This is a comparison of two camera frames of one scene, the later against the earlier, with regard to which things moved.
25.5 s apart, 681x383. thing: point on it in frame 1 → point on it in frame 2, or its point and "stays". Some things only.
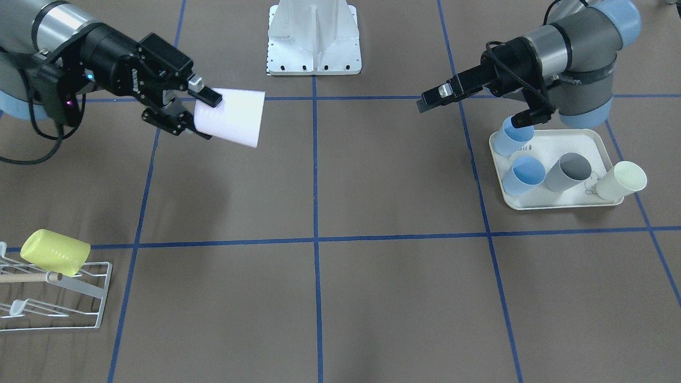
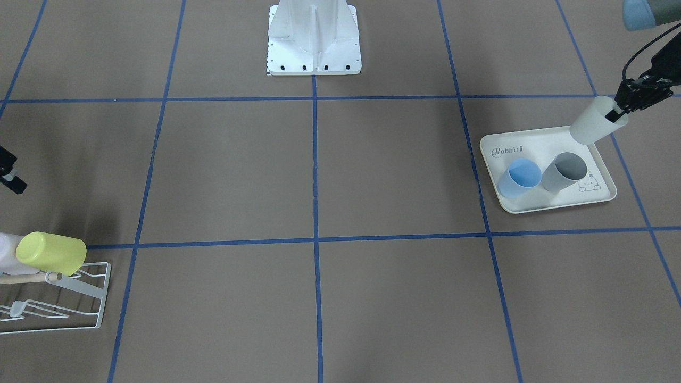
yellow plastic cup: (55, 251) stays
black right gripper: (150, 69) → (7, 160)
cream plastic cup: (624, 178) → (592, 125)
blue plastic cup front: (526, 172) stays
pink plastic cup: (237, 118) → (9, 264)
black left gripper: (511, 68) → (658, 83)
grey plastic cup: (570, 169) stays
